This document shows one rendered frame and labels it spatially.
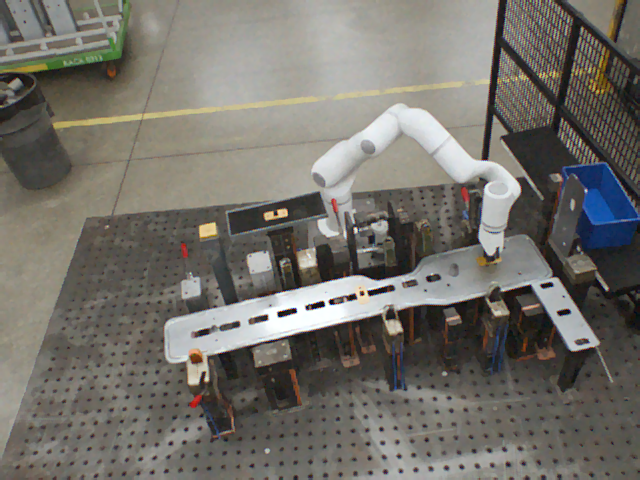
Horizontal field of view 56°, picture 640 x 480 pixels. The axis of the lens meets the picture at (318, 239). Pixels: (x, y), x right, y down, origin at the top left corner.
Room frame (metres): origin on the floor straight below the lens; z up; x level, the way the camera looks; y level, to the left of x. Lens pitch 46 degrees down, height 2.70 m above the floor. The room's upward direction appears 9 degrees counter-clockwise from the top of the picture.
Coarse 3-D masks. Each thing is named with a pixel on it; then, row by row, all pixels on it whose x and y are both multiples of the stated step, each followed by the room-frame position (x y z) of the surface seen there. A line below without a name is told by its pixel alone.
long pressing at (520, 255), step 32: (448, 256) 1.45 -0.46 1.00; (480, 256) 1.42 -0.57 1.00; (512, 256) 1.40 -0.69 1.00; (320, 288) 1.39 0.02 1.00; (352, 288) 1.37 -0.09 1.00; (416, 288) 1.32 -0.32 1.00; (448, 288) 1.30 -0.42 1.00; (480, 288) 1.28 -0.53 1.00; (512, 288) 1.26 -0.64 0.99; (192, 320) 1.34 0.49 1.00; (224, 320) 1.32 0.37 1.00; (288, 320) 1.27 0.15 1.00; (320, 320) 1.25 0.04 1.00; (352, 320) 1.24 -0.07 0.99
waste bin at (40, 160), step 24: (0, 72) 3.96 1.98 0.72; (24, 72) 3.93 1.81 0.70; (0, 96) 3.65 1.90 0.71; (24, 96) 3.59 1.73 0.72; (0, 120) 3.49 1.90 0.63; (24, 120) 3.54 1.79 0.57; (48, 120) 3.73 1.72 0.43; (0, 144) 3.54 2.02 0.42; (24, 144) 3.53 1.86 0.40; (48, 144) 3.63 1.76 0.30; (24, 168) 3.53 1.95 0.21; (48, 168) 3.57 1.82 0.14
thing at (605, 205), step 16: (576, 176) 1.65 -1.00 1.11; (592, 176) 1.64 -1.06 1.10; (608, 176) 1.60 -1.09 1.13; (560, 192) 1.62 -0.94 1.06; (592, 192) 1.62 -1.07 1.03; (608, 192) 1.57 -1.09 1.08; (624, 192) 1.48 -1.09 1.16; (592, 208) 1.54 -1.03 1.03; (608, 208) 1.53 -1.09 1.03; (624, 208) 1.44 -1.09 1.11; (592, 224) 1.35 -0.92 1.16; (608, 224) 1.35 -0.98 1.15; (624, 224) 1.35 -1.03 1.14; (592, 240) 1.35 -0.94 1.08; (608, 240) 1.35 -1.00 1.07; (624, 240) 1.34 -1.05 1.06
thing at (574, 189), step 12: (576, 180) 1.40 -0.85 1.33; (564, 192) 1.44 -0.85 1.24; (576, 192) 1.38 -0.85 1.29; (564, 204) 1.43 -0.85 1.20; (576, 204) 1.37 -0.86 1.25; (564, 216) 1.41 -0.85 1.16; (576, 216) 1.35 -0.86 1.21; (576, 228) 1.33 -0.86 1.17; (552, 240) 1.44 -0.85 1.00; (564, 240) 1.38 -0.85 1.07; (564, 252) 1.36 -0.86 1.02
